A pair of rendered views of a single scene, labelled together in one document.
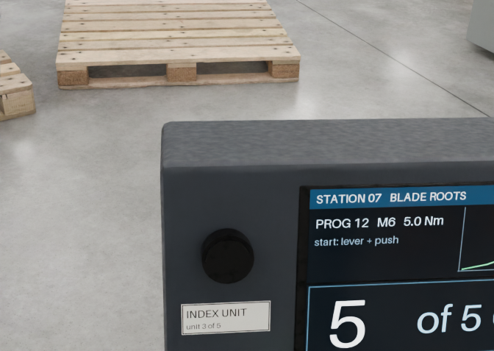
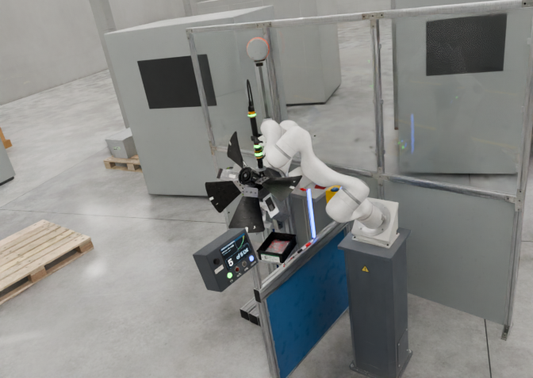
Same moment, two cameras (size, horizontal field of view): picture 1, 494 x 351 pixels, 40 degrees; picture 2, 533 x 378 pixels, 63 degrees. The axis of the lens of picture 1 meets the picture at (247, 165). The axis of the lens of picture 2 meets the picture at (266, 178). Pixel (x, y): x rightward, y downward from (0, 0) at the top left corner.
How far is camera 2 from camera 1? 1.66 m
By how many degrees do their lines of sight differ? 35
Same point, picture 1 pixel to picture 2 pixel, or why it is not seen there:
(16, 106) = not seen: outside the picture
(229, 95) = (68, 271)
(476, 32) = (152, 189)
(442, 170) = (230, 239)
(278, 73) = (84, 250)
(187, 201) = (209, 257)
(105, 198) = (57, 341)
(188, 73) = (42, 273)
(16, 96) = not seen: outside the picture
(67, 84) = not seen: outside the picture
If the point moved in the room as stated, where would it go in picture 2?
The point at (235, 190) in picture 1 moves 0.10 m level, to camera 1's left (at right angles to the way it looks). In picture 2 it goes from (213, 253) to (195, 265)
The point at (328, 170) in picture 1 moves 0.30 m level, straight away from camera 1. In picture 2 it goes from (220, 246) to (192, 223)
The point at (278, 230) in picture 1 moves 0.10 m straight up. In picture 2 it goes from (219, 256) to (215, 237)
